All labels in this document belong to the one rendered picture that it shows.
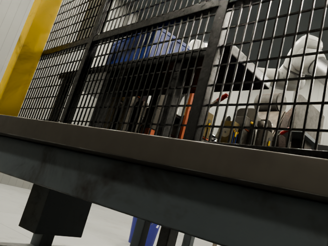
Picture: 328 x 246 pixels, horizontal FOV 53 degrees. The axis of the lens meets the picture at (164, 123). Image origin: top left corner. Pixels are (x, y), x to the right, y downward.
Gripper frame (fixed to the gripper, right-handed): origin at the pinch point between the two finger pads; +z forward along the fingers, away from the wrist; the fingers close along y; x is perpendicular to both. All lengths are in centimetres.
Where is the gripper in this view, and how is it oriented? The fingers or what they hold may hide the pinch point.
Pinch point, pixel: (178, 114)
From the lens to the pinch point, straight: 163.8
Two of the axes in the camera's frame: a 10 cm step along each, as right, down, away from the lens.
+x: -6.6, -3.4, -6.7
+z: -2.6, 9.4, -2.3
